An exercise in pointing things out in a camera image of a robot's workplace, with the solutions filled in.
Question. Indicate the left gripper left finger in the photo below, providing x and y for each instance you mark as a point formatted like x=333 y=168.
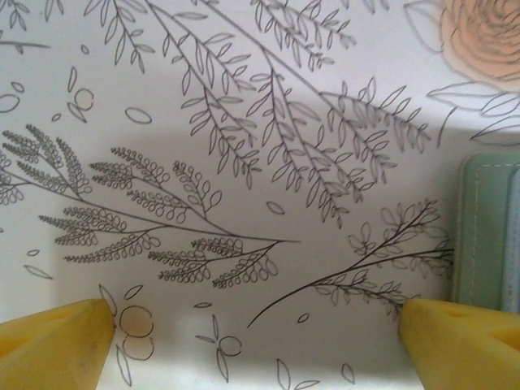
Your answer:
x=48 y=349

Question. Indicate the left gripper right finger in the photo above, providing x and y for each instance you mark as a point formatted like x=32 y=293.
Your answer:
x=463 y=349

